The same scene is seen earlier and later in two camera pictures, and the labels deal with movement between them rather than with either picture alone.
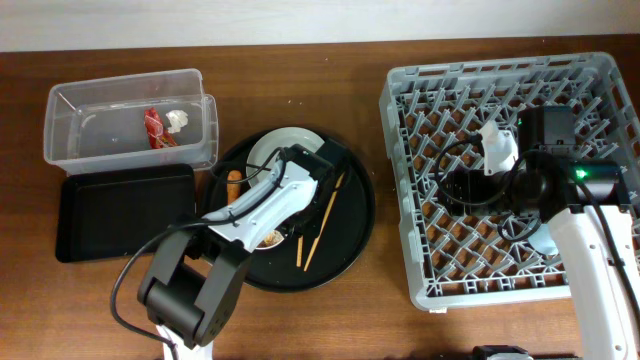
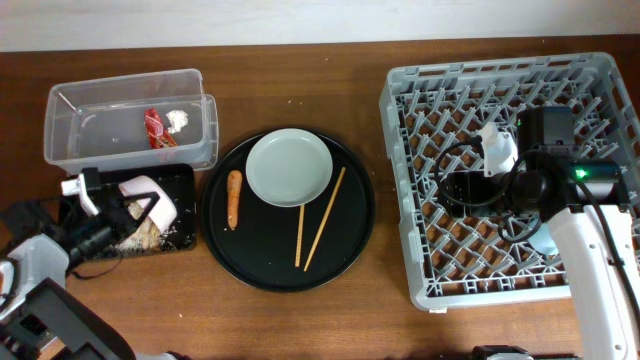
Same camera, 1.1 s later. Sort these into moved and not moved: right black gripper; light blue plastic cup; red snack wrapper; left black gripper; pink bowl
Moved: left black gripper; pink bowl
Not moved: right black gripper; red snack wrapper; light blue plastic cup
